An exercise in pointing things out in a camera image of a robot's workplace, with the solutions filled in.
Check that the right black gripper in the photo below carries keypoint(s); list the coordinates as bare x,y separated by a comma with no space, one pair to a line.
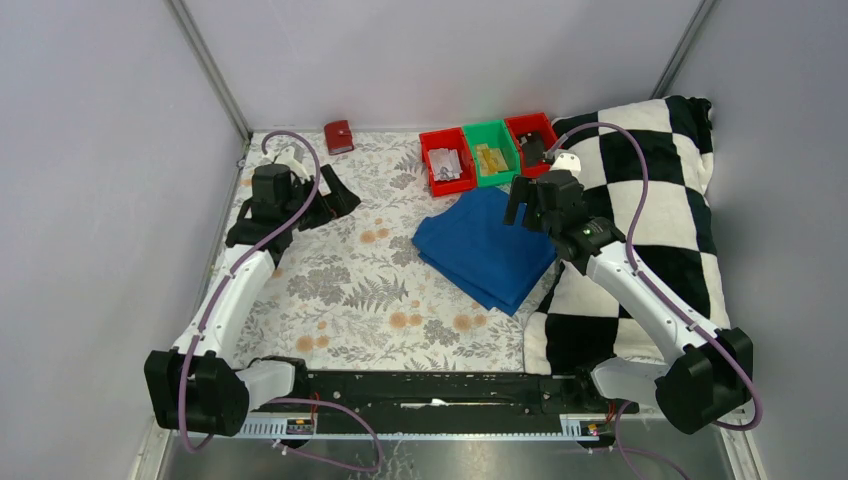
522,191

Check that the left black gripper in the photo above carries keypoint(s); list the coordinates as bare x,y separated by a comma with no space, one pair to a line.
341,201

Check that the red leather card holder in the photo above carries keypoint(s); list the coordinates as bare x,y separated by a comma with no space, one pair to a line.
338,137

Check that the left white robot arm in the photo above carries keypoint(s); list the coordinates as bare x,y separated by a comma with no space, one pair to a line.
194,385

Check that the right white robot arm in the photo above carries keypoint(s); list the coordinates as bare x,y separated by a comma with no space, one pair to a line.
707,371

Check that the black cards in bin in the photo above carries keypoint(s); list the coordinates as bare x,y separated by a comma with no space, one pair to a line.
533,149

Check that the gold cards in bin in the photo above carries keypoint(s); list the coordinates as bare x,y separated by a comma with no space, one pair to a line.
490,160

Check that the silver cards in bin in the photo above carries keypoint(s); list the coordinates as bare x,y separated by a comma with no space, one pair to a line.
445,164

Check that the green plastic bin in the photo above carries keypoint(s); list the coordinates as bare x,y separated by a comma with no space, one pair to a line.
495,134

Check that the right red plastic bin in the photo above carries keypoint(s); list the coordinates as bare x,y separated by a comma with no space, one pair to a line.
521,124

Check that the red plastic bin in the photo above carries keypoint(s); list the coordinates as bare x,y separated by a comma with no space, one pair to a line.
521,124
452,138

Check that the blue folded cloth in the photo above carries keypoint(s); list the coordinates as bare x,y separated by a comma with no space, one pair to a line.
497,265

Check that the left red plastic bin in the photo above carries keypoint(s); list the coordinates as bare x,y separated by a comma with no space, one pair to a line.
452,138

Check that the floral patterned table mat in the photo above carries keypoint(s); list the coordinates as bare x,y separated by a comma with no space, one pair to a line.
354,294

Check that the black white checkered pillow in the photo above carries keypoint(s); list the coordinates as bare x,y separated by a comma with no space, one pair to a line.
645,166

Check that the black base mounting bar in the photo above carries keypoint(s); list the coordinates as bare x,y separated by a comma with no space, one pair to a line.
440,406

